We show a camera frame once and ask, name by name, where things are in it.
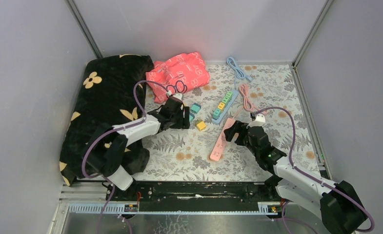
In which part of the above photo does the green plug cube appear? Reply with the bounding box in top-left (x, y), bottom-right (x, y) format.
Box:
top-left (222, 97), bottom-right (230, 105)
top-left (225, 91), bottom-right (233, 99)

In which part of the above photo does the pink patterned bag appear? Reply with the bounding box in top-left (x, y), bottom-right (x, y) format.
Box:
top-left (146, 52), bottom-right (210, 104)

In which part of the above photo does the black floral blanket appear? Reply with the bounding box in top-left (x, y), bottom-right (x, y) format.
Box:
top-left (59, 54), bottom-right (154, 186)

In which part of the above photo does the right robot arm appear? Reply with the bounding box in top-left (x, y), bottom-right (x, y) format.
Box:
top-left (223, 121), bottom-right (368, 234)

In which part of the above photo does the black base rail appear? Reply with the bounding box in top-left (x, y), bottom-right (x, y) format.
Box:
top-left (106, 181), bottom-right (285, 215)

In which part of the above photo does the yellow plug cube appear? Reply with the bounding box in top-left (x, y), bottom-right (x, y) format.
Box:
top-left (195, 120), bottom-right (207, 131)
top-left (217, 102), bottom-right (226, 112)

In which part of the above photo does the green plug cube bottom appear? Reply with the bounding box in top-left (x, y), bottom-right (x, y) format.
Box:
top-left (225, 91), bottom-right (233, 99)

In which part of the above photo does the floral table mat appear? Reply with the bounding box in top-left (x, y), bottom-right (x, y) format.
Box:
top-left (134, 64), bottom-right (319, 182)

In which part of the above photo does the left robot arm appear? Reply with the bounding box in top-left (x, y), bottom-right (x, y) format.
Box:
top-left (81, 96), bottom-right (190, 200)

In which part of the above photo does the blue power strip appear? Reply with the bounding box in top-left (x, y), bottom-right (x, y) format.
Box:
top-left (211, 57), bottom-right (253, 125)

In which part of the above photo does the teal plug cube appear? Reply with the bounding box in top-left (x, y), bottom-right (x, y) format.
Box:
top-left (190, 103), bottom-right (201, 114)
top-left (212, 108), bottom-right (222, 119)
top-left (189, 113), bottom-right (195, 123)

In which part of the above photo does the pink power strip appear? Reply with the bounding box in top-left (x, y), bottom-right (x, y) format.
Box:
top-left (209, 84), bottom-right (269, 162)

